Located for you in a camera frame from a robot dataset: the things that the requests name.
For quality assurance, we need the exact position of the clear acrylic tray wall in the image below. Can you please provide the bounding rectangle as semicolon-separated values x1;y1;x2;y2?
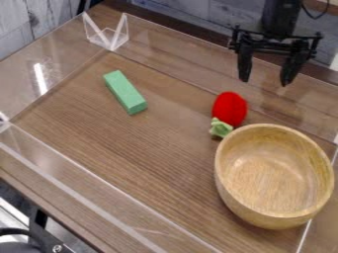
0;113;221;253

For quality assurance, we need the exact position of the green foam block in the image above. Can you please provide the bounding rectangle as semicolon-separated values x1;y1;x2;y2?
103;70;149;115

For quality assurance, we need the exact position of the wooden bowl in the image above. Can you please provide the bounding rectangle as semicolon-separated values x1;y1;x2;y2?
214;124;336;229

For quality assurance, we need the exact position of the black table leg bracket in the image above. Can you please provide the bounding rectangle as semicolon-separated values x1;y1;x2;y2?
30;210;75;253

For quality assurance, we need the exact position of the clear acrylic corner bracket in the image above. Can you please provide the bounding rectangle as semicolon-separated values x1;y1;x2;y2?
82;13;130;51

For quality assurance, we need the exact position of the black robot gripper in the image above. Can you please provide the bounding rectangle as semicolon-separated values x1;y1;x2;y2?
229;24;324;86

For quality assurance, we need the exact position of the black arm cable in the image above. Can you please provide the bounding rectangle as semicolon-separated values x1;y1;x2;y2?
300;0;332;21

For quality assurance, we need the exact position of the red plush tomato green leaf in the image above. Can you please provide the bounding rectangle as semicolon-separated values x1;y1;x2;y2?
210;91;249;138

